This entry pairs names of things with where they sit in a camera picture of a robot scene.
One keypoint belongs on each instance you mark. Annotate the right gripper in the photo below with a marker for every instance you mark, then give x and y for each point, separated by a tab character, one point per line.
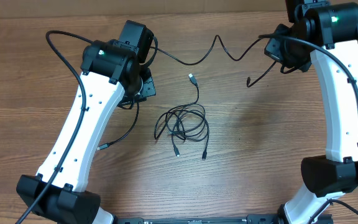
272	48

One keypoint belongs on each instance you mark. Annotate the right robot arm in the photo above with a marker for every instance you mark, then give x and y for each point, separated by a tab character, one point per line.
323	36

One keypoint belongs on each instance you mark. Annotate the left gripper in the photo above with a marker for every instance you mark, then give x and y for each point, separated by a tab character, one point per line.
149	88

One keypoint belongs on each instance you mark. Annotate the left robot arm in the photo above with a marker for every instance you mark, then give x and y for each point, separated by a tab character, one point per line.
113	74

